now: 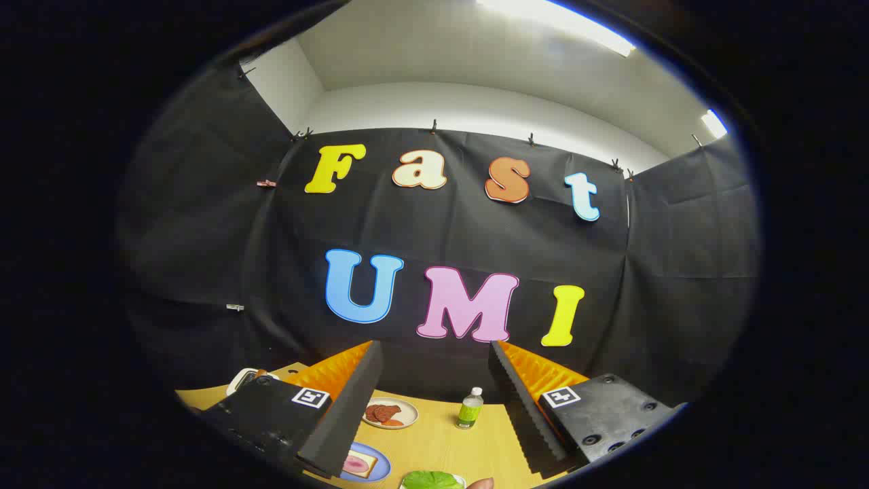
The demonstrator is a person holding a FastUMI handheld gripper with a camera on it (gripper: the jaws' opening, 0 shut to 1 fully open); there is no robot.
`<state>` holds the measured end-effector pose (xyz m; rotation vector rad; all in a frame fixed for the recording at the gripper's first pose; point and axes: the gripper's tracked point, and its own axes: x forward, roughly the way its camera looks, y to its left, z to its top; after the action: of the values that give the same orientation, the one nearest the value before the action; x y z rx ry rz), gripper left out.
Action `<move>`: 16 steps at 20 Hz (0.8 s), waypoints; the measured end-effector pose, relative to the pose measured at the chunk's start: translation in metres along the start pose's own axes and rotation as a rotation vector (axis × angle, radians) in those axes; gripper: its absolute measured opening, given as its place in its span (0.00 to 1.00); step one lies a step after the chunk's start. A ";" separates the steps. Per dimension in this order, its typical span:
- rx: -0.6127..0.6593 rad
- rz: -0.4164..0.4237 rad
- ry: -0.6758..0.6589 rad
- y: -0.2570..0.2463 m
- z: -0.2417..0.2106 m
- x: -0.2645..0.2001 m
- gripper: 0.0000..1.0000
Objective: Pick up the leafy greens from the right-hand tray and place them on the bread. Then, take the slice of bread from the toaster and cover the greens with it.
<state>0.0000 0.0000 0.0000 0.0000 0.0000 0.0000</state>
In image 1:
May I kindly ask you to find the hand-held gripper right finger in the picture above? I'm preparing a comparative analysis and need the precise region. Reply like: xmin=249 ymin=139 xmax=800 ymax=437
xmin=489 ymin=340 xmax=688 ymax=476

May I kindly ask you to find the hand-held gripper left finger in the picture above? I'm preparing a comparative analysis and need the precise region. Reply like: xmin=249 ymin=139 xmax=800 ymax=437
xmin=201 ymin=340 xmax=383 ymax=479

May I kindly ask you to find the green lettuce leaf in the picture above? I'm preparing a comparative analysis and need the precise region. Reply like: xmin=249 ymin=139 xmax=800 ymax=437
xmin=402 ymin=471 xmax=464 ymax=489

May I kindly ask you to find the bread slice with ham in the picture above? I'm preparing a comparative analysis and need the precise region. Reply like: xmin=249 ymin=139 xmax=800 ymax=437
xmin=343 ymin=450 xmax=378 ymax=479

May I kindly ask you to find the green label plastic bottle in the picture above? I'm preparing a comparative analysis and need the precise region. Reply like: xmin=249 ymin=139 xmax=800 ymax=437
xmin=456 ymin=387 xmax=484 ymax=430

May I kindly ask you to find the cream oval plate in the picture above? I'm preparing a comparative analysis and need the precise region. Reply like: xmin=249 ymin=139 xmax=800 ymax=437
xmin=362 ymin=397 xmax=419 ymax=430

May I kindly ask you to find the blue round plate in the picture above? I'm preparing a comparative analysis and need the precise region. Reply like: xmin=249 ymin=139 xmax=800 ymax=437
xmin=339 ymin=442 xmax=392 ymax=484

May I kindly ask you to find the white toaster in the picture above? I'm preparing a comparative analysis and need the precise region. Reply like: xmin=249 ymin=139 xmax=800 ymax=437
xmin=226 ymin=367 xmax=280 ymax=397

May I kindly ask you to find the black backdrop cloth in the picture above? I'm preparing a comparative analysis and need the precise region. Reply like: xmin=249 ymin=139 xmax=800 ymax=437
xmin=115 ymin=58 xmax=761 ymax=408

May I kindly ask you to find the row of black cloth clips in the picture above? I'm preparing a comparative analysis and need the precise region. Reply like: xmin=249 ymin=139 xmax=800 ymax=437
xmin=238 ymin=65 xmax=703 ymax=181

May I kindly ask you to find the long ceiling light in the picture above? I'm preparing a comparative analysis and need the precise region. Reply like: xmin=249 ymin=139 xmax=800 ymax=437
xmin=475 ymin=0 xmax=637 ymax=58

